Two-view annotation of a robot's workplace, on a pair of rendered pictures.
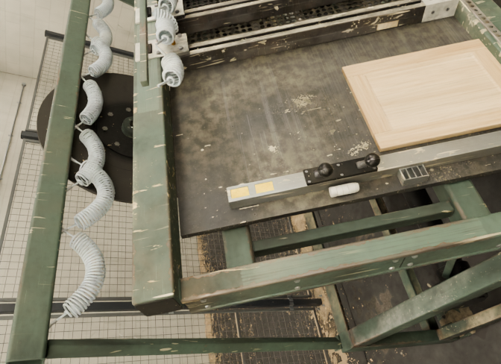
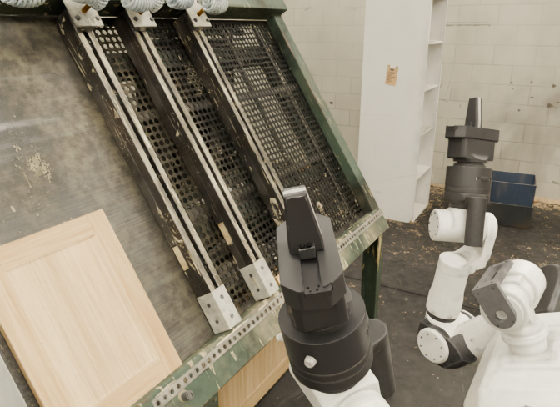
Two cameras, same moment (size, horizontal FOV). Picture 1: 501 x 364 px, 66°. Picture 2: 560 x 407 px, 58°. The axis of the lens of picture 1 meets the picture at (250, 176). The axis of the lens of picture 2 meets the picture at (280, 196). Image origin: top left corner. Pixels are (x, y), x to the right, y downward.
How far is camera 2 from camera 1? 64 cm
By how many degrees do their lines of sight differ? 20
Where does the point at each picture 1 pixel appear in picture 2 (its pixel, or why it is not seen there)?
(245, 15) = (159, 100)
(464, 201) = not seen: outside the picture
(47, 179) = not seen: outside the picture
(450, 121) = (34, 341)
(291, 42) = (127, 148)
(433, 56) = (142, 313)
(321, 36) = (144, 183)
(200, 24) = (134, 51)
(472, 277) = not seen: outside the picture
